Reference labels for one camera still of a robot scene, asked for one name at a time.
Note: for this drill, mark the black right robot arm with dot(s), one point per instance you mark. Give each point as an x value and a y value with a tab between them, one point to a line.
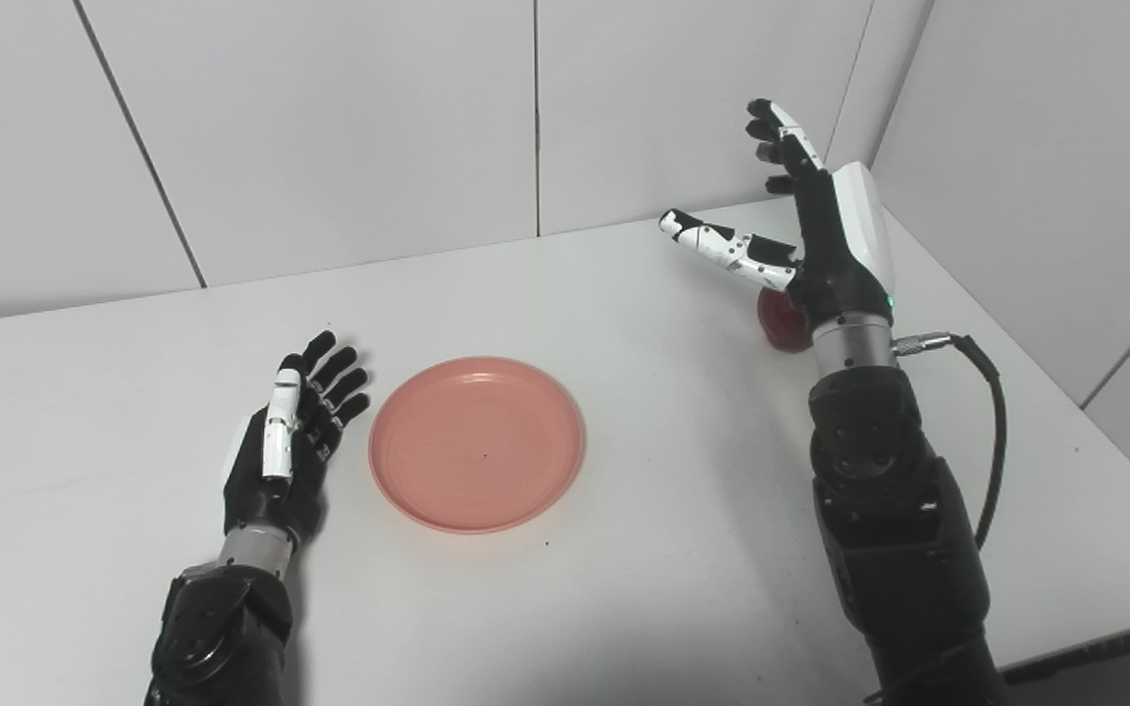
898	529

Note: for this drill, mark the black table frame bar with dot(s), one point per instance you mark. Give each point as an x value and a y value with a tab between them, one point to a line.
1075	657

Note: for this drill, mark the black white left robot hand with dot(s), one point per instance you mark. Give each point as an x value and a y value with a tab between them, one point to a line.
256	495

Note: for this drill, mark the red apple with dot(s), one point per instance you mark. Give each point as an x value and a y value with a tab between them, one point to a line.
781	324

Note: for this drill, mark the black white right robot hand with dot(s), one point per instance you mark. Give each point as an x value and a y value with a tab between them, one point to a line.
830	255

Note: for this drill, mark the pink round plate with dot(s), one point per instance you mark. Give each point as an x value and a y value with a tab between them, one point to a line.
477	446

